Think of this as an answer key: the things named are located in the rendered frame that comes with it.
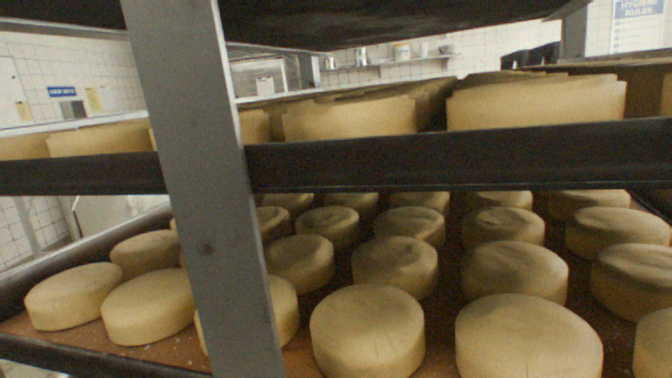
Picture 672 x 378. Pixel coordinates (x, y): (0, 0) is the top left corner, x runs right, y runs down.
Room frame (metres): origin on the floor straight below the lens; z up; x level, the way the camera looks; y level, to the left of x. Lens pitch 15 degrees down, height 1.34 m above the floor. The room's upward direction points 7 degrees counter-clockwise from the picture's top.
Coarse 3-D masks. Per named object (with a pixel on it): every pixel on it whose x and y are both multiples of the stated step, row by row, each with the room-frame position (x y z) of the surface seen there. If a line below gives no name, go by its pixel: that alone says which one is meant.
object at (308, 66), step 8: (304, 56) 0.75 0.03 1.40; (304, 64) 0.75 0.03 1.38; (312, 64) 0.75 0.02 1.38; (304, 72) 0.75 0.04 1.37; (312, 72) 0.75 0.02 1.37; (304, 80) 0.75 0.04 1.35; (312, 80) 0.75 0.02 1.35; (320, 80) 0.77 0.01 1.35; (304, 88) 0.76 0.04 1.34; (312, 88) 0.75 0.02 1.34
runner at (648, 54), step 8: (664, 48) 0.28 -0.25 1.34; (592, 56) 0.44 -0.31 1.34; (600, 56) 0.41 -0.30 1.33; (608, 56) 0.39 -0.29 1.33; (616, 56) 0.37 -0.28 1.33; (624, 56) 0.35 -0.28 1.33; (632, 56) 0.33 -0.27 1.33; (640, 56) 0.31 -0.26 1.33; (648, 56) 0.30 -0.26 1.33; (656, 56) 0.29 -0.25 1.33; (664, 56) 0.27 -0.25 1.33
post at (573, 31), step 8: (584, 8) 0.59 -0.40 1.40; (568, 16) 0.59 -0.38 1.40; (576, 16) 0.59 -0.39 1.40; (584, 16) 0.58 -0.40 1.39; (568, 24) 0.59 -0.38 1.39; (576, 24) 0.59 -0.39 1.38; (584, 24) 0.58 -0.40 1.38; (560, 32) 0.62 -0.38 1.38; (568, 32) 0.59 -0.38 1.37; (576, 32) 0.59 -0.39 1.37; (584, 32) 0.58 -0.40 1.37; (560, 40) 0.62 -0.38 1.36; (568, 40) 0.59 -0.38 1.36; (576, 40) 0.59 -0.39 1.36; (584, 40) 0.58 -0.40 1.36; (560, 48) 0.61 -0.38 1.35; (568, 48) 0.59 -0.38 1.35; (576, 48) 0.59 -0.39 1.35; (584, 48) 0.58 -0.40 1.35; (560, 56) 0.61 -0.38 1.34; (568, 56) 0.59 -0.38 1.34; (576, 56) 0.59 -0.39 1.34; (584, 56) 0.58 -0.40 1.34
